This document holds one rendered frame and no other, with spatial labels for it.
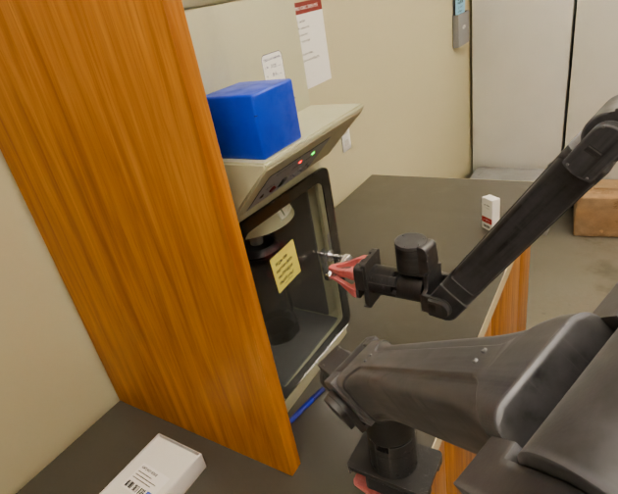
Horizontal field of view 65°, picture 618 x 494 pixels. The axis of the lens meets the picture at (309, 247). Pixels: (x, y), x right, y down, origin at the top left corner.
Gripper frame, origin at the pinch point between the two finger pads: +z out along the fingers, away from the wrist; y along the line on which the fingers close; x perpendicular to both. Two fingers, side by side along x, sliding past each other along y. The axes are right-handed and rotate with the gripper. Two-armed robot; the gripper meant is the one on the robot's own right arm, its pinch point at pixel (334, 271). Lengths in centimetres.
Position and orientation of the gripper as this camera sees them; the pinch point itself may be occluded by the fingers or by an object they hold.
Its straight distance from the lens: 98.4
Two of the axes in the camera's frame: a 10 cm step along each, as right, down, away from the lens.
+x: -5.2, 4.8, -7.1
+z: -8.4, -1.3, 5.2
